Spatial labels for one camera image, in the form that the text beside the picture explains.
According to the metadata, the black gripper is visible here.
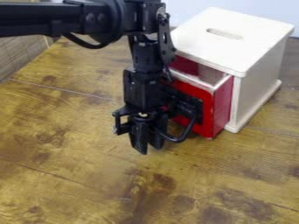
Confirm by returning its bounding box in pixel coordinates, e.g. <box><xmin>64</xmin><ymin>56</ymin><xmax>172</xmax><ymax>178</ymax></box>
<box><xmin>112</xmin><ymin>68</ymin><xmax>172</xmax><ymax>155</ymax></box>

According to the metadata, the black metal drawer handle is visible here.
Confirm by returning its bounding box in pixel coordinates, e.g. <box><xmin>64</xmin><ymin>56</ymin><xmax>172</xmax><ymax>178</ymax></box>
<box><xmin>158</xmin><ymin>89</ymin><xmax>202</xmax><ymax>143</ymax></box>

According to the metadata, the red drawer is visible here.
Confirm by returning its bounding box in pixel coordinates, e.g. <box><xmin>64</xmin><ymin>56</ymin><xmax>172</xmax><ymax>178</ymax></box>
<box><xmin>169</xmin><ymin>56</ymin><xmax>233</xmax><ymax>139</ymax></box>

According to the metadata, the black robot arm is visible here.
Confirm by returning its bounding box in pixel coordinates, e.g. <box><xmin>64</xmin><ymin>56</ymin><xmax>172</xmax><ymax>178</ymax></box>
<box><xmin>0</xmin><ymin>0</ymin><xmax>176</xmax><ymax>154</ymax></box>

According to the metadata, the white wooden box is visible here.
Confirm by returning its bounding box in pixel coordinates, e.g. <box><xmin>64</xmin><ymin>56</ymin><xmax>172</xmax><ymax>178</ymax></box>
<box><xmin>172</xmin><ymin>7</ymin><xmax>295</xmax><ymax>133</ymax></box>

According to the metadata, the black cable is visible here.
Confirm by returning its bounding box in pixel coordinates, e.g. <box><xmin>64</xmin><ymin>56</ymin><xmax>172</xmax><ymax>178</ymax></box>
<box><xmin>61</xmin><ymin>31</ymin><xmax>114</xmax><ymax>50</ymax></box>

